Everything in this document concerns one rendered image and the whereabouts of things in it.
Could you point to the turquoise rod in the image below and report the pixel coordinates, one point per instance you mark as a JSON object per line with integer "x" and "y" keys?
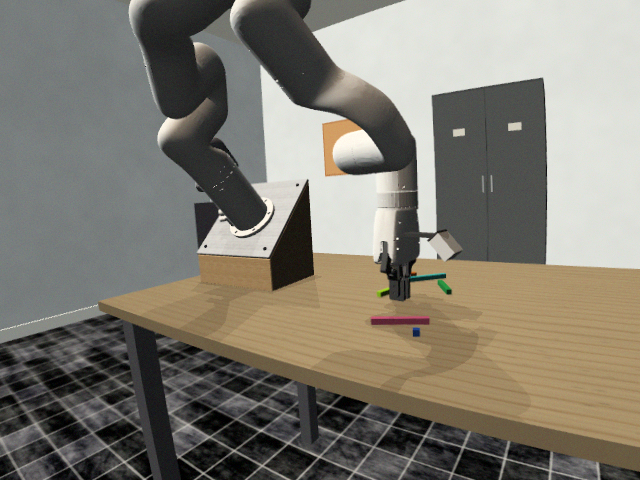
{"x": 427, "y": 277}

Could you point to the pink rod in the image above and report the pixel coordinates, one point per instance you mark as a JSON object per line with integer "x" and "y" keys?
{"x": 401, "y": 320}

